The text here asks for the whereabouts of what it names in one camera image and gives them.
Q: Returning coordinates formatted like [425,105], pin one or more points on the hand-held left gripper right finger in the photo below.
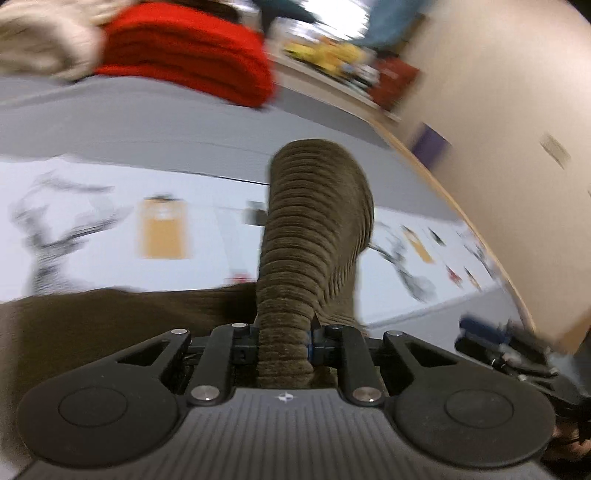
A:
[318,345]

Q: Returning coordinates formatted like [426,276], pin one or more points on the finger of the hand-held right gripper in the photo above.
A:
[478,350]
[485,326]

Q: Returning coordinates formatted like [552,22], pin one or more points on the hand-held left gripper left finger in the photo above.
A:
[244,345]

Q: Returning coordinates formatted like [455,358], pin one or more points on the person's right hand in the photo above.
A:
[571,444]

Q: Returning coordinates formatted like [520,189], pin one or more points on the purple object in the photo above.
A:
[429,144]

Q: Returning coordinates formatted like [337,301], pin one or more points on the red box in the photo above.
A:
[395,83]

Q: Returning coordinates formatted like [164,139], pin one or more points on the yellow toys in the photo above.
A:
[325,53]

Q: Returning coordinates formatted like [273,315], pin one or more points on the red knitted cloth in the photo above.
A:
[184,50]

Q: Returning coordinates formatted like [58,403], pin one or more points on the teal cloth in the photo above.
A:
[392,21]

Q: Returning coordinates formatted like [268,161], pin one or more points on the white quilted cloth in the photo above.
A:
[41,37]

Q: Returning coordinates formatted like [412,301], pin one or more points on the wall socket plate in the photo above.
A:
[555,150]

